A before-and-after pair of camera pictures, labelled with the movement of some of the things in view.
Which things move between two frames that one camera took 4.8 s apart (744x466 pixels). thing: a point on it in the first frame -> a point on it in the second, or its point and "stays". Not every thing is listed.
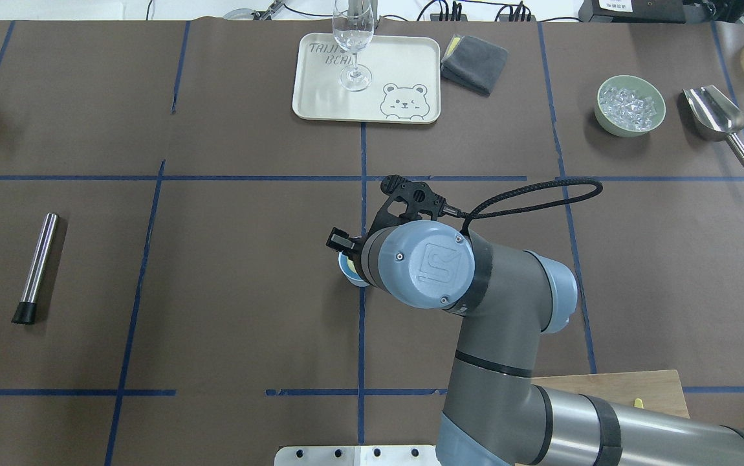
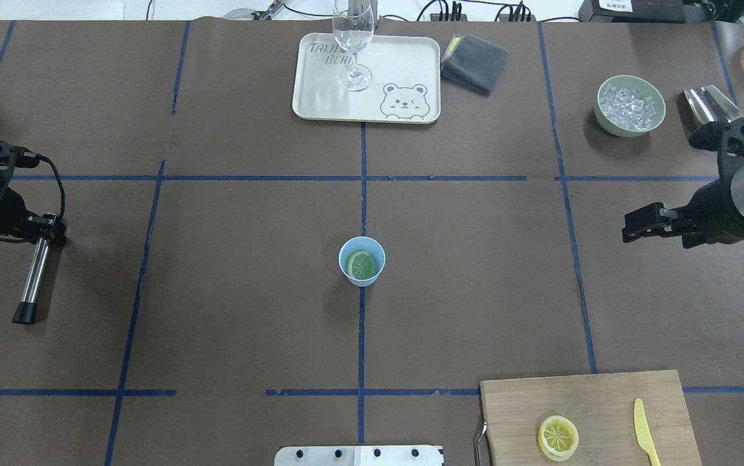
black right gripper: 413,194 -> 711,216
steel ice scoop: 715,118 stays
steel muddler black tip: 26,313 stays
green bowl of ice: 629,106 stays
